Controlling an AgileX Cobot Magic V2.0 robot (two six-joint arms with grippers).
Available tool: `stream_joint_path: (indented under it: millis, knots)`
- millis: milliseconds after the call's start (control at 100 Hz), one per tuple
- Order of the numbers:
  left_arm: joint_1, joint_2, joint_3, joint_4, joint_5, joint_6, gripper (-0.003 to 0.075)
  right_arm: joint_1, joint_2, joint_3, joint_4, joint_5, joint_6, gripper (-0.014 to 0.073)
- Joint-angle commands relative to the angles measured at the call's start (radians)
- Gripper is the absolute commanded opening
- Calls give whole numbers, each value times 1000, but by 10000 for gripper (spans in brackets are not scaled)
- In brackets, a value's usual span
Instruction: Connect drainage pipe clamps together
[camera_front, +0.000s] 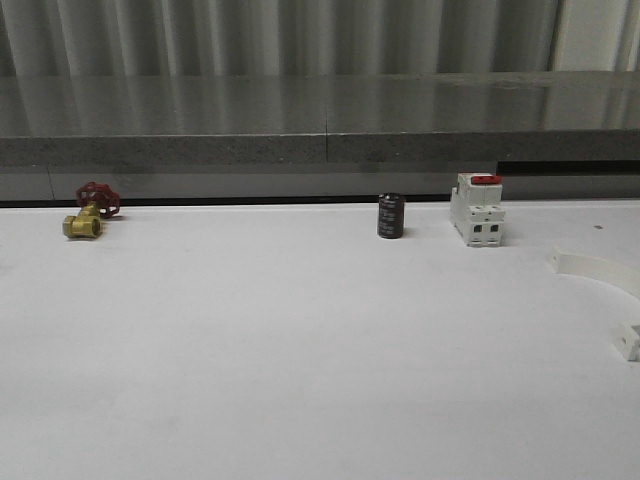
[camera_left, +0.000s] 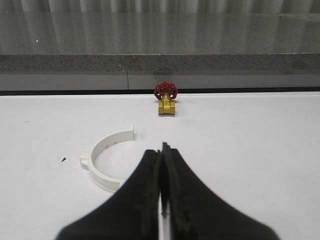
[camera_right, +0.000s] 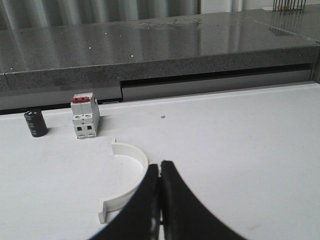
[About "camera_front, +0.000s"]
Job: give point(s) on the black cylindrical capacitor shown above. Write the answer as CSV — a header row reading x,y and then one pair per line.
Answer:
x,y
390,221

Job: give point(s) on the brass valve red handwheel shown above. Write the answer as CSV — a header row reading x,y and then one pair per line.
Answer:
x,y
97,202

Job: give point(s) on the grey pleated curtain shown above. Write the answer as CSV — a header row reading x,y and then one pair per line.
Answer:
x,y
175,38

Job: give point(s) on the white circuit breaker red switch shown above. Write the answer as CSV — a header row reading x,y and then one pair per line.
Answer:
x,y
475,209

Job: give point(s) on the grey stone countertop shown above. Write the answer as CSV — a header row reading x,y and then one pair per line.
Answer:
x,y
439,121

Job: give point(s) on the white half-ring pipe clamp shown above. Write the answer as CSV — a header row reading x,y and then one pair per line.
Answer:
x,y
626,336

